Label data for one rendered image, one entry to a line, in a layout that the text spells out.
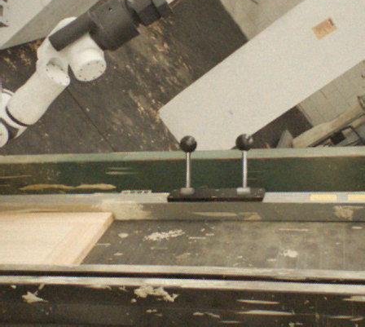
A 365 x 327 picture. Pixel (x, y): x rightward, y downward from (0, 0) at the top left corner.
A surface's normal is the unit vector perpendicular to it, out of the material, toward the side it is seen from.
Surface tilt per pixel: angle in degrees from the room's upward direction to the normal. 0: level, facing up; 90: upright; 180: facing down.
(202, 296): 90
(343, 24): 90
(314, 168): 90
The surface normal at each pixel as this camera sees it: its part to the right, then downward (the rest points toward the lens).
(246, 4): -0.25, 0.29
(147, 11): 0.29, 0.61
